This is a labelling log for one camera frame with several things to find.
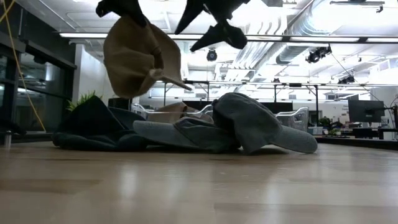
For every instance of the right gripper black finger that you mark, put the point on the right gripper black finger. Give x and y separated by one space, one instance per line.
192 11
227 34

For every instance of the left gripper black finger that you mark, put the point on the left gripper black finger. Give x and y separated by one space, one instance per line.
138 17

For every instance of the beige cap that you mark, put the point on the beige cap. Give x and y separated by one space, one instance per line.
136 62
174 112

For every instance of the denim blue cap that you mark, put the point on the denim blue cap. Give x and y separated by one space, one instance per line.
245 124
161 133

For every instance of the dark navy cap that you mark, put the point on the dark navy cap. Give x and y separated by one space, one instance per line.
90 124

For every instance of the black monitor on arm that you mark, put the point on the black monitor on arm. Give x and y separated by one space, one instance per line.
365 110

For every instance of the black ceiling spotlight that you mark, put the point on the black ceiling spotlight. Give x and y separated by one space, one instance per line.
212 55

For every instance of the black monitor on stand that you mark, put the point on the black monitor on stand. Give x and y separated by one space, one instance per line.
119 103

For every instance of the clear plastic bin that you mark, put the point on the clear plastic bin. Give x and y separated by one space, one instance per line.
293 119
138 112

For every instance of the green plant in white pot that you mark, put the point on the green plant in white pot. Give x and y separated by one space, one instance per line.
81 101

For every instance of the small background potted plants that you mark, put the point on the small background potted plants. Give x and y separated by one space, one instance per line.
326 123

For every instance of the overhead light bar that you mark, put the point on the overhead light bar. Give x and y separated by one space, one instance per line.
362 40

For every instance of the black background rig frame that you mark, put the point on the black background rig frame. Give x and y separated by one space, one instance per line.
295 84

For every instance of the black ceiling camera cluster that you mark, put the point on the black ceiling camera cluster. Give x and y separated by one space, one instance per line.
346 80
315 56

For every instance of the silver metal post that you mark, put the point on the silver metal post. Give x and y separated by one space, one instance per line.
7 140

